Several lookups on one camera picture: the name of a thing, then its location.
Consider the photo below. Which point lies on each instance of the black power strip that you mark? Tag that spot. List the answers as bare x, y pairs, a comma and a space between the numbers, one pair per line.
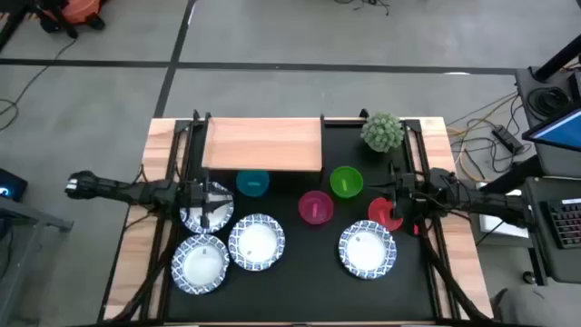
506, 138

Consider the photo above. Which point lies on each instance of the black slanted pole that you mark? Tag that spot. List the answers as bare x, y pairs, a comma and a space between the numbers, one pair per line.
558, 59

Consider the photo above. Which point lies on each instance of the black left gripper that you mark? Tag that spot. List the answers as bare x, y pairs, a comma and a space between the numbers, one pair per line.
193, 197

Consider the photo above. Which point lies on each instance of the red plastic bowl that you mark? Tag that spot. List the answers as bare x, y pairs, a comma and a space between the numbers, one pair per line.
379, 213

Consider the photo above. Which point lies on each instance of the blue patterned paper plate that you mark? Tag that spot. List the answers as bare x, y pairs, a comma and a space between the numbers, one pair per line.
219, 219
256, 243
199, 265
367, 250

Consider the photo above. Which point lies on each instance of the orange shop vacuum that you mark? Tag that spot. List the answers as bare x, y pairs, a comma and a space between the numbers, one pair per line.
79, 11

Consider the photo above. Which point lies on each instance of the black table mat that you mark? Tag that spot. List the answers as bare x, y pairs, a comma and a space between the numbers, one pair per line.
295, 286

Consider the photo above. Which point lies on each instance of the black stand leg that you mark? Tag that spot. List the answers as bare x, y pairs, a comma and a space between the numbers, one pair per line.
11, 27

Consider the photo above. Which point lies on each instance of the black metal table frame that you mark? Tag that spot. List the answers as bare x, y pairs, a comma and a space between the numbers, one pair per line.
162, 290

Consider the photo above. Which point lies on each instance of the dark grey equipment cart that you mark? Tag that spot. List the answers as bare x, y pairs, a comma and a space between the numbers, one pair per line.
523, 91

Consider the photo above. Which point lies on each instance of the wooden shelf with black legs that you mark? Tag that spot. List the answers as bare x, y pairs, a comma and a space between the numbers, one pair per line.
263, 143

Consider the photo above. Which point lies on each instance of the green plastic bowl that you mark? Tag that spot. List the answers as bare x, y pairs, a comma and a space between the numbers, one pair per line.
346, 182

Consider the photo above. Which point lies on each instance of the black caster wheel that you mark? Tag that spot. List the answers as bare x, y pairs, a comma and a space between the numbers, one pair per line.
528, 278

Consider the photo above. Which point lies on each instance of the pink plastic bowl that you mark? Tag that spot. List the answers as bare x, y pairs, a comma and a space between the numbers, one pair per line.
316, 208

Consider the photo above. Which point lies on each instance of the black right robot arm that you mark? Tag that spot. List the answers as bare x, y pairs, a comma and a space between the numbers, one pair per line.
476, 202

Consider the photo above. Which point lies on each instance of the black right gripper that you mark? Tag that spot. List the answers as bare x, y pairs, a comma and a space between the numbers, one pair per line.
408, 193

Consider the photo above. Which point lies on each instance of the white paper sheet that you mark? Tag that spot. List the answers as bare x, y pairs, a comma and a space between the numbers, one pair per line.
499, 227

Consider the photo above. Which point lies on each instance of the grey metal side table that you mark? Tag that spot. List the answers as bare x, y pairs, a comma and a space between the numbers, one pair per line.
41, 218

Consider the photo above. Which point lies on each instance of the grey computer desk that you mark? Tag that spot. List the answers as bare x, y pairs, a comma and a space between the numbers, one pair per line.
563, 263

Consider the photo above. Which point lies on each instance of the black box with blue light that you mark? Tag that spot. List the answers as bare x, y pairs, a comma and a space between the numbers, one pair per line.
11, 186

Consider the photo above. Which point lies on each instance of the laptop with blue screen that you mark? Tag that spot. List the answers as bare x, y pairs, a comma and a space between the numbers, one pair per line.
560, 131

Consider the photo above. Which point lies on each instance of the backlit black keyboard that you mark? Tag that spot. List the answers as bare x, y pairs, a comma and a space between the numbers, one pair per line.
567, 222

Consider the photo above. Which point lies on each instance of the green artificial succulent plant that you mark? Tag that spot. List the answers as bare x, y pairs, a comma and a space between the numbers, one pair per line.
382, 131

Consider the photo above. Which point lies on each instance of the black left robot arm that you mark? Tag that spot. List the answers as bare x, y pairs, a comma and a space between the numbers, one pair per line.
113, 186

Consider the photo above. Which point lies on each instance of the teal plastic bowl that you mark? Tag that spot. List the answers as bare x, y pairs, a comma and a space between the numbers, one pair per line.
252, 183

